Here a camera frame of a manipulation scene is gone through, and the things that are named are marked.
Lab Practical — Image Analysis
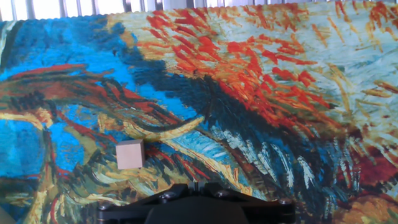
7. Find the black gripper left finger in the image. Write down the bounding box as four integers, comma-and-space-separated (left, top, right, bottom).
96, 182, 199, 224

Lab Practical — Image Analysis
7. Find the small wooden block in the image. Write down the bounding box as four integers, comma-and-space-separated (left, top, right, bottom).
115, 139, 146, 170

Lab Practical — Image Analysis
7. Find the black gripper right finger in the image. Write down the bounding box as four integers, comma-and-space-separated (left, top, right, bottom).
197, 182, 296, 224

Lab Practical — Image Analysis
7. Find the sunflower painting cloth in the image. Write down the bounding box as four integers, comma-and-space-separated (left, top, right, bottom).
0, 1, 398, 224

